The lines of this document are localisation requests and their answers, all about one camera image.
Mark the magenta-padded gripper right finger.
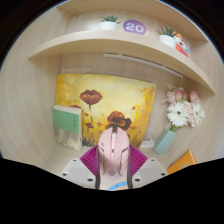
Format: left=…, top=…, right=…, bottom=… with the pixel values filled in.
left=126, top=145, right=169, bottom=190

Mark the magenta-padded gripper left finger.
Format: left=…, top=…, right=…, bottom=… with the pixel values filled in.
left=59, top=145, right=102, bottom=191

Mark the pink computer mouse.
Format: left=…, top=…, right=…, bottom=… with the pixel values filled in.
left=95, top=126, right=131, bottom=189

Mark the pale green faceted vase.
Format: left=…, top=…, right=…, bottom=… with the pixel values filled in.
left=153, top=128, right=177, bottom=156

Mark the orange book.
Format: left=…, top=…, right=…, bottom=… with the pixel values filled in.
left=166, top=149, right=198, bottom=175

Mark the green book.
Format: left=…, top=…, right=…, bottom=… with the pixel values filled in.
left=51, top=104, right=83, bottom=152

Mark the pink and white flower bouquet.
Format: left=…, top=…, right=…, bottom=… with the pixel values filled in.
left=162, top=88, right=206, bottom=133

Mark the yellow poppy flower painting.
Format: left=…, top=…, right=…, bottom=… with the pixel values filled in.
left=55, top=73, right=157, bottom=148

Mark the white light bar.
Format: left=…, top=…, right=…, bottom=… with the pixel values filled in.
left=103, top=53, right=184, bottom=80

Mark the wooden shelf with decorations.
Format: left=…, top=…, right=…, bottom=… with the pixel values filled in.
left=28, top=0, right=216, bottom=96

